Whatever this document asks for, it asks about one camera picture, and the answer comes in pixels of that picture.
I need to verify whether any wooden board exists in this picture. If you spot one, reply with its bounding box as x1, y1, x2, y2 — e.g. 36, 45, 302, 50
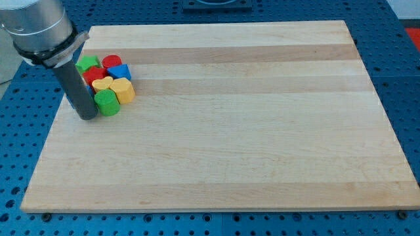
21, 20, 419, 213

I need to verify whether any green star block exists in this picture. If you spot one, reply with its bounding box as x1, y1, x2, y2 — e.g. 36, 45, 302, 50
75, 55, 101, 74

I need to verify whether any blue trapezoid block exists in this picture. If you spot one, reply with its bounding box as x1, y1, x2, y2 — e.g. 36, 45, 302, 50
107, 64, 132, 81

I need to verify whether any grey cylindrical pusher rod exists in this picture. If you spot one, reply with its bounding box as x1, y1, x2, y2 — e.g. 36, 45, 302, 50
52, 60, 98, 120

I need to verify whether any red star block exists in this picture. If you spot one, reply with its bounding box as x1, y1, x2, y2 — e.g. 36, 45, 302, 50
82, 66, 109, 86

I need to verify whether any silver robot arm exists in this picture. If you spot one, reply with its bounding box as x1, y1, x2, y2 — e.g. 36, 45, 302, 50
1, 0, 98, 120

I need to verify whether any green cylinder block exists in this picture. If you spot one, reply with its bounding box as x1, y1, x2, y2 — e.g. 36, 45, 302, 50
94, 89, 120, 117

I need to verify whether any yellow heart block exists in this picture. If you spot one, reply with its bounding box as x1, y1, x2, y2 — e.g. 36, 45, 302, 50
92, 76, 114, 93

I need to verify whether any red cylinder block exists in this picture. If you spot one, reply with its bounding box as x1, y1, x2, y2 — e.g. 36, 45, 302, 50
102, 54, 122, 69

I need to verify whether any yellow hexagon block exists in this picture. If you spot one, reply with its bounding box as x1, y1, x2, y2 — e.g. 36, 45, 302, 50
110, 77, 136, 104

